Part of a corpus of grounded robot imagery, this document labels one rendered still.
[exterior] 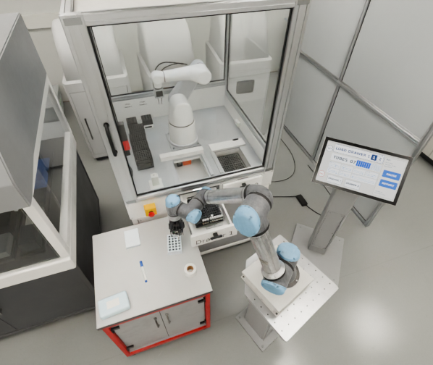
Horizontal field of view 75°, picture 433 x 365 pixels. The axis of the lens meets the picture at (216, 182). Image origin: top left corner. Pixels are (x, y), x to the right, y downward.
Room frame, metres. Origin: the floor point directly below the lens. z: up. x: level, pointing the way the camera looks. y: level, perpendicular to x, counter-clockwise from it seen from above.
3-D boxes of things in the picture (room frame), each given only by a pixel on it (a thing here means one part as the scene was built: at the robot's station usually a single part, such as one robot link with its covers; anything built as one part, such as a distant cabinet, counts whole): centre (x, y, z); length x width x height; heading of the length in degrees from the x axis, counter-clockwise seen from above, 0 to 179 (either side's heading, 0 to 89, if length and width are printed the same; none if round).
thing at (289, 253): (0.72, -0.37, 1.00); 0.13 x 0.12 x 0.14; 150
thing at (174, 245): (0.92, 0.25, 0.78); 0.12 x 0.08 x 0.04; 10
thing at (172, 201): (0.91, 0.22, 1.16); 0.09 x 0.08 x 0.11; 60
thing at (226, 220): (1.12, 0.08, 0.86); 0.40 x 0.26 x 0.06; 20
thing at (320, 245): (1.31, -0.92, 0.51); 0.50 x 0.45 x 1.02; 158
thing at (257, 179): (1.34, -0.18, 0.87); 0.29 x 0.02 x 0.11; 110
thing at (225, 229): (0.93, 0.01, 0.87); 0.29 x 0.02 x 0.11; 110
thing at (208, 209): (1.12, 0.07, 0.87); 0.22 x 0.18 x 0.06; 20
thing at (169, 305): (0.81, 0.40, 0.38); 0.62 x 0.58 x 0.76; 110
